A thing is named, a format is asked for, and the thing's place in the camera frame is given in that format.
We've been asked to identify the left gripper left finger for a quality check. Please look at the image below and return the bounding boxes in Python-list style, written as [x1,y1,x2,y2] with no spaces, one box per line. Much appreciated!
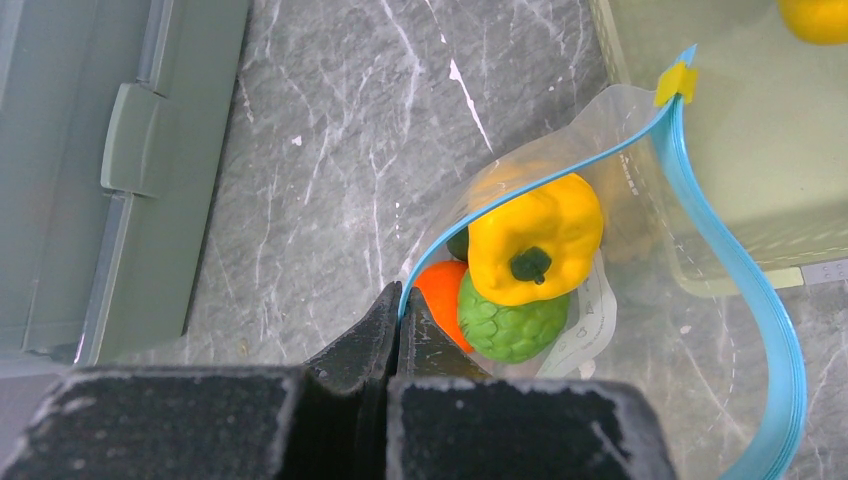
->
[1,282,401,479]

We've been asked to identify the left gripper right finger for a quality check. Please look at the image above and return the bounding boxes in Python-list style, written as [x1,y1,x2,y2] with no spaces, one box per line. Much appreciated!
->
[385,290,677,479]

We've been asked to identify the light green custard apple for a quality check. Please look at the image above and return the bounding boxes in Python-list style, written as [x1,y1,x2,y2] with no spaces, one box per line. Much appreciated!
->
[457,274,571,364]

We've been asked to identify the orange fruit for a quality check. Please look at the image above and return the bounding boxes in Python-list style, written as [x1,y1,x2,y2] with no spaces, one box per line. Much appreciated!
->
[414,260,474,353]

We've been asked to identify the dark green avocado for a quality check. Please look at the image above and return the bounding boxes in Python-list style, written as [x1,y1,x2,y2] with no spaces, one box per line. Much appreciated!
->
[446,227,470,262]

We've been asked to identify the yellow bell pepper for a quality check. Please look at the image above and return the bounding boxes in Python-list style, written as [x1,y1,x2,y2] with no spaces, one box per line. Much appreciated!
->
[468,173,604,306]

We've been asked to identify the clear zip top bag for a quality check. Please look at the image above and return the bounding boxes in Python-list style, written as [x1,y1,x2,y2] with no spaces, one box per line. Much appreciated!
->
[406,47,807,479]

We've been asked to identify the pale green perforated basket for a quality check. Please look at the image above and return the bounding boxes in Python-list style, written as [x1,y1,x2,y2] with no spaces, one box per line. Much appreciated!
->
[590,1,847,288]

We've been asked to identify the yellow bananas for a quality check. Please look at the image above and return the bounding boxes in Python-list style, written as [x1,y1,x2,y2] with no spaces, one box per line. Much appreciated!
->
[777,0,847,46]

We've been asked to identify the clear lidded storage box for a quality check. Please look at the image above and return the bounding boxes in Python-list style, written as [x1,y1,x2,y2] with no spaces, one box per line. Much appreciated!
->
[0,0,253,379]

